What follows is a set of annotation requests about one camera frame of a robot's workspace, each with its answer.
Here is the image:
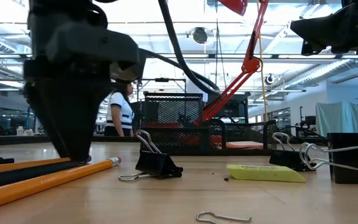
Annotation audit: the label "black background rig frame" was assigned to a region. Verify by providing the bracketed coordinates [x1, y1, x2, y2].
[136, 77, 188, 94]

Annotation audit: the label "orange pencil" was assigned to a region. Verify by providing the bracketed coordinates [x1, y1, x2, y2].
[0, 154, 92, 175]
[0, 156, 122, 213]

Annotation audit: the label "white plastic containers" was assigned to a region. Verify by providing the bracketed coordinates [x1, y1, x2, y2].
[16, 125, 34, 137]

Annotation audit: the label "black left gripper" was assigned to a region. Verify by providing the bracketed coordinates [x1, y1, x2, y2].
[23, 0, 113, 161]

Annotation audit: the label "loose silver clip wire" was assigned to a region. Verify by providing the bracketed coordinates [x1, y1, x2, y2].
[196, 210, 253, 224]

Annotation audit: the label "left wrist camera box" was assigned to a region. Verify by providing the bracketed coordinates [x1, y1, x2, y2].
[47, 27, 147, 84]

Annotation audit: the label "person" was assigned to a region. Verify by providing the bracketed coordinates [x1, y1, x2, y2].
[103, 82, 135, 138]

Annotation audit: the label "pale pink sticky note pad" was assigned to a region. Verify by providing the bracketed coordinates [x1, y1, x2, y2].
[225, 141, 265, 150]

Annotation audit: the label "yellow hanging cable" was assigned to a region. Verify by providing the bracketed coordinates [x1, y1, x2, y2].
[257, 0, 269, 123]

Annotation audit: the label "black left wrist camera cable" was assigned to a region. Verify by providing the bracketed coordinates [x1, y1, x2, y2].
[138, 0, 221, 96]

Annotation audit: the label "black binder clip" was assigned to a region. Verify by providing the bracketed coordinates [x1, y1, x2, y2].
[118, 129, 185, 183]
[268, 132, 316, 172]
[300, 132, 358, 187]

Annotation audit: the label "black mesh desk organizer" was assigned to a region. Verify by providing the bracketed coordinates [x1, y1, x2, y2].
[139, 91, 278, 156]

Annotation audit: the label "teal hanging cloth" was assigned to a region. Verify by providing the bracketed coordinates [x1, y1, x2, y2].
[315, 101, 358, 138]

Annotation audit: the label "red desk lamp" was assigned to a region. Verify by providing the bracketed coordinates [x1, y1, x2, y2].
[144, 0, 270, 147]

